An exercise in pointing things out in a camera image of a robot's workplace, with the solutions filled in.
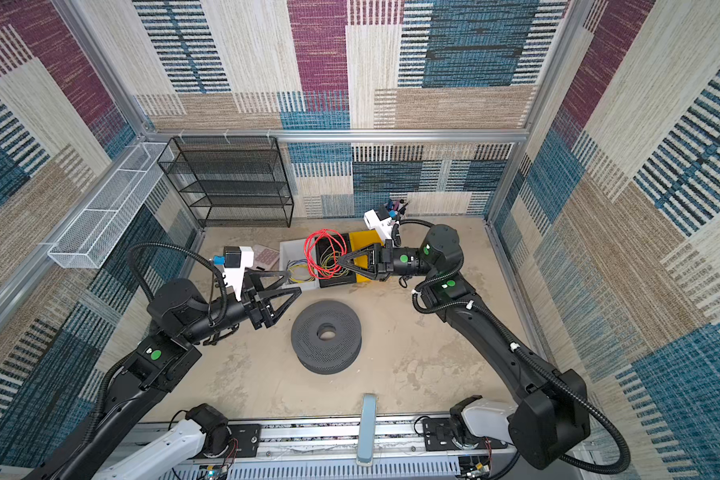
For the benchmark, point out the white plastic bin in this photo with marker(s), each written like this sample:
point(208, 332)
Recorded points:
point(293, 259)

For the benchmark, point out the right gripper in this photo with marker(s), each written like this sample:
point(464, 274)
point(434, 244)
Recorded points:
point(380, 259)

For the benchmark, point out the black plastic bin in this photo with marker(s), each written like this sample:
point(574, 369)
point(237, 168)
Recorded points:
point(328, 251)

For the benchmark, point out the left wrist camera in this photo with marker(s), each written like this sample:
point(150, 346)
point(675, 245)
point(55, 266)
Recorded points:
point(234, 261)

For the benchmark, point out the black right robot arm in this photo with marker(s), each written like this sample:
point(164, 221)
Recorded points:
point(553, 412)

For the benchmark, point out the light blue clamp handle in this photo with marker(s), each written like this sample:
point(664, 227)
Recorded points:
point(366, 433)

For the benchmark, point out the pink calculator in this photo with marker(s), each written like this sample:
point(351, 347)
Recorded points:
point(265, 258)

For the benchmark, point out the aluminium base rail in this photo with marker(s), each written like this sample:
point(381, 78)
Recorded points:
point(405, 447)

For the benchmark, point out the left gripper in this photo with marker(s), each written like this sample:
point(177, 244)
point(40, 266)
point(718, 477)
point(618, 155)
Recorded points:
point(259, 312)

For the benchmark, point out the yellow plastic bin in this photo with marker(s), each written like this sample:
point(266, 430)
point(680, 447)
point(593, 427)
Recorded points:
point(360, 240)

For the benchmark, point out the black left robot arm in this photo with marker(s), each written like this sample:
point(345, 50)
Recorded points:
point(181, 321)

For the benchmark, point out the black mesh shelf rack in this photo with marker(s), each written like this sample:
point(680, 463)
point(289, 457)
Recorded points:
point(230, 181)

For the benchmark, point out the pink pen cup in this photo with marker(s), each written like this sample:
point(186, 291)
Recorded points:
point(396, 209)

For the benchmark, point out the white wire mesh basket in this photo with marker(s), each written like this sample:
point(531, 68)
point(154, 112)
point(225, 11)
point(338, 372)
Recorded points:
point(94, 233)

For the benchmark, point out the grey cable spool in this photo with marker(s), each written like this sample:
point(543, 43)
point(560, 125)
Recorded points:
point(327, 337)

